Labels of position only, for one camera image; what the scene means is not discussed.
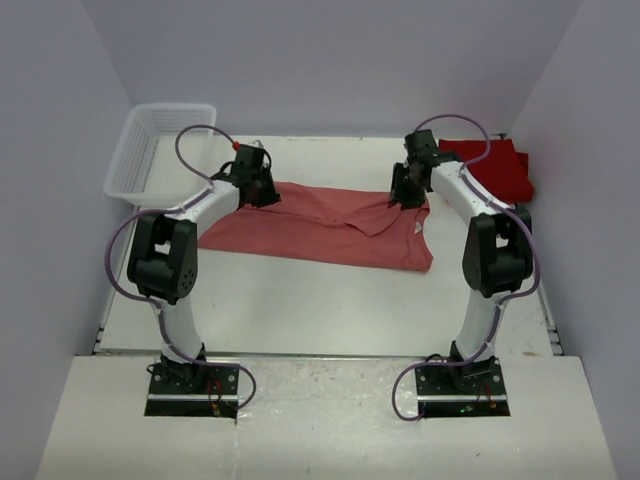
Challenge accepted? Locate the folded dark red t shirt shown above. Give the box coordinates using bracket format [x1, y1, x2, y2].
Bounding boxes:
[438, 139, 535, 204]

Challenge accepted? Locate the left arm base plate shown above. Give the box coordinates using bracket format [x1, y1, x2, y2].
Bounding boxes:
[144, 356, 239, 419]

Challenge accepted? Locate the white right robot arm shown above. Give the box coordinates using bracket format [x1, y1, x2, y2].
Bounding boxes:
[390, 129, 535, 393]

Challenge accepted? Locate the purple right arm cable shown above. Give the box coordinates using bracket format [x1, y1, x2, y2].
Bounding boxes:
[392, 114, 541, 420]

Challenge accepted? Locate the white plastic basket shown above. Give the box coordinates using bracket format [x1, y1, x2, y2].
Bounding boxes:
[103, 103, 217, 208]

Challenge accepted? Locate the pink t shirt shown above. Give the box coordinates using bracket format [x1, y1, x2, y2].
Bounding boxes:
[199, 182, 433, 273]

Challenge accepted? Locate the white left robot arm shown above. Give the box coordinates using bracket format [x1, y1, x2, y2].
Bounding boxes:
[127, 141, 281, 393]

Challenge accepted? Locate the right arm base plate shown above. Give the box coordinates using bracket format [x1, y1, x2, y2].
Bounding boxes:
[415, 357, 510, 419]

